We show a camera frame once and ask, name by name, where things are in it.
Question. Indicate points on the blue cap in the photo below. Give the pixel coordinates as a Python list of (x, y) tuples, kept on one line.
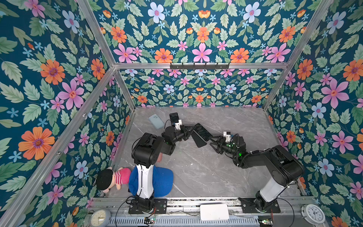
[(163, 179)]

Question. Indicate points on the black phone case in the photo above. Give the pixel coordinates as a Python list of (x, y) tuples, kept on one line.
[(200, 135)]

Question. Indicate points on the white box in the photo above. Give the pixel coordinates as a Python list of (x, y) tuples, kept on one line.
[(214, 212)]

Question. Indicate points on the plush doll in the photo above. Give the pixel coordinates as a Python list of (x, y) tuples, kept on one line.
[(108, 178)]

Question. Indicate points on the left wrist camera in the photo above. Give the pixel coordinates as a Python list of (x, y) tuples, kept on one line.
[(178, 125)]

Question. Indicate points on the black hook rail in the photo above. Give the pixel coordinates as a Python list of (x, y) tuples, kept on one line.
[(199, 66)]

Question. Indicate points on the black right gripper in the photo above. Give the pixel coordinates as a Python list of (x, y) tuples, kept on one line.
[(220, 148)]

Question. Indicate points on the light blue phone case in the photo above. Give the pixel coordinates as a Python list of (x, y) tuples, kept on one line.
[(156, 121)]

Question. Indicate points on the right round clock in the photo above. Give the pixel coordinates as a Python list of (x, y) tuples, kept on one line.
[(313, 214)]

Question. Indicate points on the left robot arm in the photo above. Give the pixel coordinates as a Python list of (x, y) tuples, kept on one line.
[(148, 183)]

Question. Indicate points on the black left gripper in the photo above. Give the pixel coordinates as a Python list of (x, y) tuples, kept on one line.
[(184, 133)]

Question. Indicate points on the left round clock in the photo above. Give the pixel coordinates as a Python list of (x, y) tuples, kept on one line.
[(100, 218)]

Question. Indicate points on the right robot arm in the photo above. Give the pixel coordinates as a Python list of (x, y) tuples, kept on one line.
[(283, 168)]

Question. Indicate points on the round clock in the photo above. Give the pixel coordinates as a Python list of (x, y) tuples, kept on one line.
[(100, 218), (313, 214)]

